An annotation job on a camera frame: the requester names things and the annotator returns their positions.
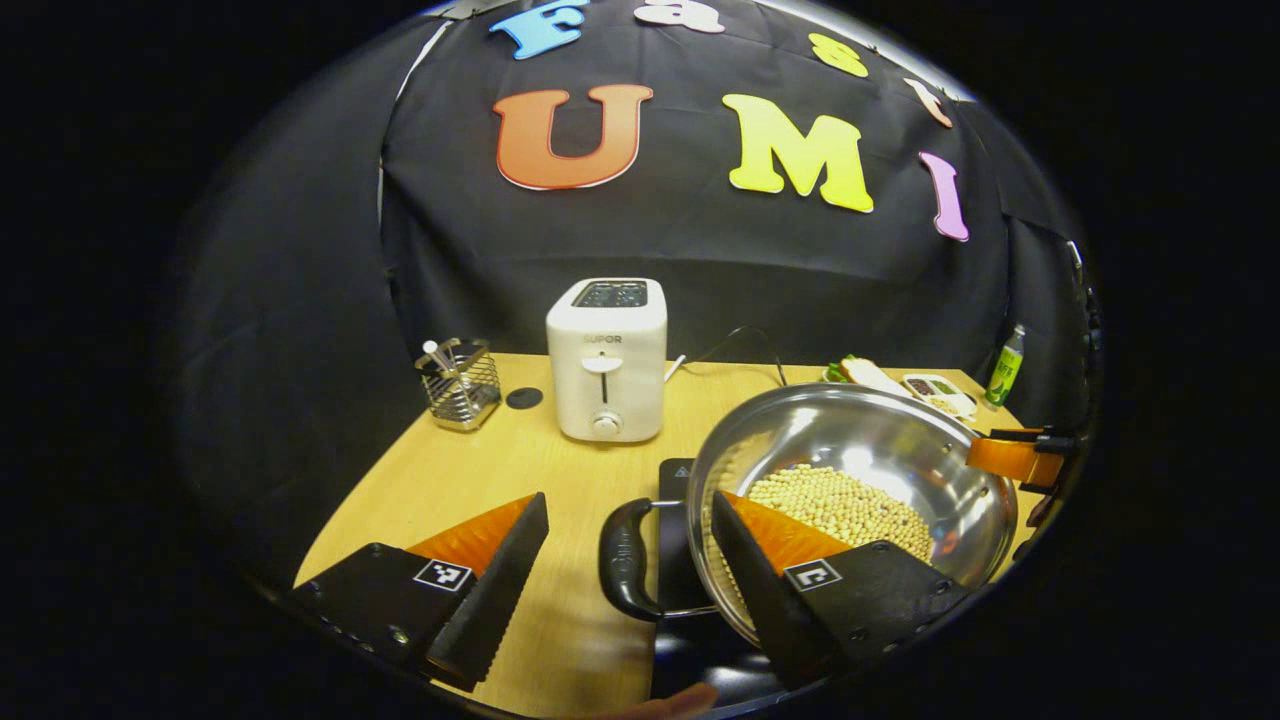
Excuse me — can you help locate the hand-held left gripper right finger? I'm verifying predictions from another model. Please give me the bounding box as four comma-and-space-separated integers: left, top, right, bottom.
710, 490, 976, 691

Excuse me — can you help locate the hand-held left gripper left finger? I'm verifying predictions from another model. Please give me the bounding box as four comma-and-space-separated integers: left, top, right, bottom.
290, 492, 551, 693

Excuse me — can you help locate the black induction cooktop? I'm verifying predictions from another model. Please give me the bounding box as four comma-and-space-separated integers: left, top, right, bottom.
650, 458, 791, 703

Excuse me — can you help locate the steel pot with black handles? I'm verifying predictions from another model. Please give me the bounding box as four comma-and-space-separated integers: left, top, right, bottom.
598, 383, 1019, 651

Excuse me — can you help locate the green drink bottle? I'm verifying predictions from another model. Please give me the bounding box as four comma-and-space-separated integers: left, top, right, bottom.
985, 324, 1027, 409

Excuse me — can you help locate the white divided dish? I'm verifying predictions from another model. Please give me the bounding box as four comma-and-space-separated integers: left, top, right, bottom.
900, 373, 979, 421

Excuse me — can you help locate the pile of yellow soybeans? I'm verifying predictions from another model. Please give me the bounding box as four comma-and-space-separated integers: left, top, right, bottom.
745, 463, 936, 563

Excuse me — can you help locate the sandwich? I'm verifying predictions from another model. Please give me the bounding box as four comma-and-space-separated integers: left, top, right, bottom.
838, 355, 913, 398

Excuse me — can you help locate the white plate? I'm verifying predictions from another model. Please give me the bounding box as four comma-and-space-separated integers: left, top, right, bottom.
824, 360, 916, 399

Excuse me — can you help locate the white toaster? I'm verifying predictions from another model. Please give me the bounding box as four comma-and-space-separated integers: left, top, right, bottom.
546, 278, 669, 443

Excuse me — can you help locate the black backdrop cloth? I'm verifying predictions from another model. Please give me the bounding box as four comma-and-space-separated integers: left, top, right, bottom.
175, 0, 1096, 591

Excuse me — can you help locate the metal wire utensil holder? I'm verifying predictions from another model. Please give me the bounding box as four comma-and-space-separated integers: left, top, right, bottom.
415, 338, 503, 432

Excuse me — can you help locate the black power cable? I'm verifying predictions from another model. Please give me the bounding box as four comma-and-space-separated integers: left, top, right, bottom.
690, 325, 791, 388

